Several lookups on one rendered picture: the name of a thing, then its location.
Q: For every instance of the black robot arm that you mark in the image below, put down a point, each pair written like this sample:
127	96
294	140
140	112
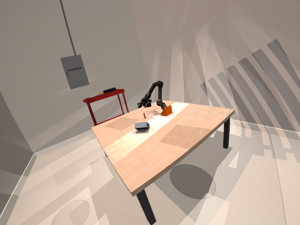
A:
148	95

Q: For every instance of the grey flat panel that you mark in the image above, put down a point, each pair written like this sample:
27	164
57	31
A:
141	127

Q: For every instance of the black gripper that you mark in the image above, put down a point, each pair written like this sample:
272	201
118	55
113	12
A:
145	104

